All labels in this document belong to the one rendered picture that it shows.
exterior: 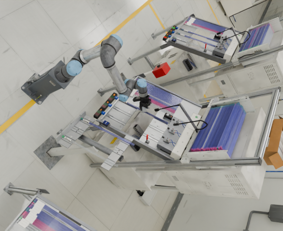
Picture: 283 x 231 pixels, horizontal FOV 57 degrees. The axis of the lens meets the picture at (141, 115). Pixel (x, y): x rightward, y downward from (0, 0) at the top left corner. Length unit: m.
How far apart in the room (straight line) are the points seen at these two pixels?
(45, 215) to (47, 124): 1.16
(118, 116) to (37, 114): 0.89
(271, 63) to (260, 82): 0.27
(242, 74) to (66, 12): 2.15
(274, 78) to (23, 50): 2.62
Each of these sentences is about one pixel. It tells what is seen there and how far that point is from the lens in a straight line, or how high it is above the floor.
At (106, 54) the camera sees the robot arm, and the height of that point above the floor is 1.17.
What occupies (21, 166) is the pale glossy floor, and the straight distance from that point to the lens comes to 2.73.
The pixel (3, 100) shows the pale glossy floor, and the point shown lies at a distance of 2.75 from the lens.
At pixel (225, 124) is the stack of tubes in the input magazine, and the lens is 2.06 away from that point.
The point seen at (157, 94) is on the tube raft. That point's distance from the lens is 2.55.
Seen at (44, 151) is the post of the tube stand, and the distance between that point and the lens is 2.80.
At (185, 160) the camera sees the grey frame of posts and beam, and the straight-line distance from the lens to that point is 2.01.
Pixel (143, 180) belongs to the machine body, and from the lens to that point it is 2.72.
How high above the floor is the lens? 2.59
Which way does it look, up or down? 46 degrees down
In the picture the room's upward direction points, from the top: 78 degrees clockwise
